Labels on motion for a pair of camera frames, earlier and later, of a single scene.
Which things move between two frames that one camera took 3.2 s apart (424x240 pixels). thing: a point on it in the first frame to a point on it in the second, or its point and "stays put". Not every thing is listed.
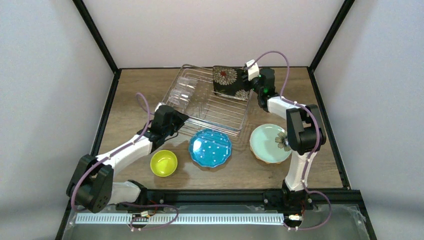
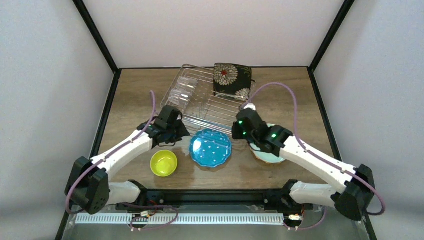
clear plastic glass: x=186 y=83 stays put
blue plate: x=210 y=148 stays put
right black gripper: x=247 y=84 to x=238 y=129
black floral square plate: x=229 y=81 stays put
